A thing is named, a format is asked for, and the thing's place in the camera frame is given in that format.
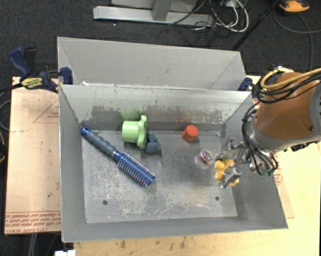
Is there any yellow lumpy toy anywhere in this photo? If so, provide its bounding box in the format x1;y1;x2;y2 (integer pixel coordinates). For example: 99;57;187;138
213;158;240;187

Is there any blue hairbrush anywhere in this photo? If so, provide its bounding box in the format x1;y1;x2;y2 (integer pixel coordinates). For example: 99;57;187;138
78;126;158;188

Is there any clear glass spinning top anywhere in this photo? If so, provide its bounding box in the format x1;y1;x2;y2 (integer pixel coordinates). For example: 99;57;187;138
194;148;215;169

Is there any light green plastic fitting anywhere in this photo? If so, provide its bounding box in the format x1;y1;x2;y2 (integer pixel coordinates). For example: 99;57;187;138
120;114;149;149

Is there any red-orange hexagonal block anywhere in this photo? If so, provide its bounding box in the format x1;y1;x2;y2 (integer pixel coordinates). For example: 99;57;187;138
182;125;200;143

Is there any grey metal bin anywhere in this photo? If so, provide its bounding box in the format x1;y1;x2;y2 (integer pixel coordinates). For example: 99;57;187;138
50;36;295;251

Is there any grey-blue toy animal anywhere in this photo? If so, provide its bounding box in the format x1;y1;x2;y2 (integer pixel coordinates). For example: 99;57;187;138
144;133;162;154

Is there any brown cardboard board red print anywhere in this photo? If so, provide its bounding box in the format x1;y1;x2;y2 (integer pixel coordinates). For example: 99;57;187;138
4;76;299;246

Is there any black cylinder on white bracket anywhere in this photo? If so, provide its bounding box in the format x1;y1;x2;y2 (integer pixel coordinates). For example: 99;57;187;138
290;142;308;153

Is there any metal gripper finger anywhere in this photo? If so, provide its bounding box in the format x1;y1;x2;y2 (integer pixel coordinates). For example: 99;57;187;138
214;137;241;163
218;165;243;190

